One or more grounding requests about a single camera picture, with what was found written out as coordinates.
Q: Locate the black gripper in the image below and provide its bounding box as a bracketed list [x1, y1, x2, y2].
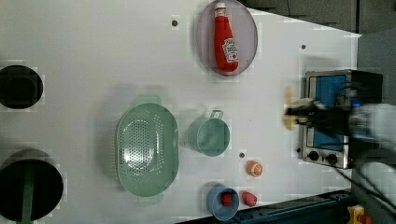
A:
[285, 105, 351, 136]

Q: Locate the yellow plush banana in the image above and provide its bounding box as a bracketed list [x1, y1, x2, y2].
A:
[283, 87, 313, 131]

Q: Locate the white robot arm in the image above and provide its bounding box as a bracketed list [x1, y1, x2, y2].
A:
[284, 101, 395, 165]

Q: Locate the silver black toaster oven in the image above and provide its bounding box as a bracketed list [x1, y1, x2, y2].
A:
[302, 70, 383, 169]

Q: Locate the orange slice toy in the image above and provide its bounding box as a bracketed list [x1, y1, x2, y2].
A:
[247, 161, 263, 177]

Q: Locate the red strawberry toy on table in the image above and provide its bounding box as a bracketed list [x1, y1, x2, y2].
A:
[242, 191, 257, 207]

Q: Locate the red ketchup bottle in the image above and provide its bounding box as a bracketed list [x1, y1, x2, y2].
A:
[214, 2, 239, 72]

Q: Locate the yellow red emergency button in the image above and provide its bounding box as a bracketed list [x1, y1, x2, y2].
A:
[347, 204, 373, 224]

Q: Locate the red strawberry toy in cup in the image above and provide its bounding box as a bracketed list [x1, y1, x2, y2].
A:
[220, 193, 233, 207]

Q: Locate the grey round plate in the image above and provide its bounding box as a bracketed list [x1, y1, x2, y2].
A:
[195, 0, 258, 76]

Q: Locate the blue cup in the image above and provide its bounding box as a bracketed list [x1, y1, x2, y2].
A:
[206, 184, 239, 221]

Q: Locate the green perforated colander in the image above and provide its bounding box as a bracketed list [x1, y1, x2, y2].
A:
[116, 95, 179, 203]

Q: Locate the black round pot lower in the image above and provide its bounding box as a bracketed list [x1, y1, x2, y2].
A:
[1, 149, 64, 222]

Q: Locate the black round pot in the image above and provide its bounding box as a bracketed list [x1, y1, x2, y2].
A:
[0, 65, 44, 109]
[1, 149, 64, 222]

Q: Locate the black round pot upper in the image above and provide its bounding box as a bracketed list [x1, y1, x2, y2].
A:
[0, 65, 44, 109]

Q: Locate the blue metal frame rail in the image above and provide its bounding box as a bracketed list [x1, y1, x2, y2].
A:
[177, 190, 356, 224]

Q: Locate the green cup with handle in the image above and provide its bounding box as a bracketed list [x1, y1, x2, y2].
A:
[188, 109, 231, 157]

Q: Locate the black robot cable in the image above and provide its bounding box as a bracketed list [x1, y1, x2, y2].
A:
[334, 164, 396, 216]

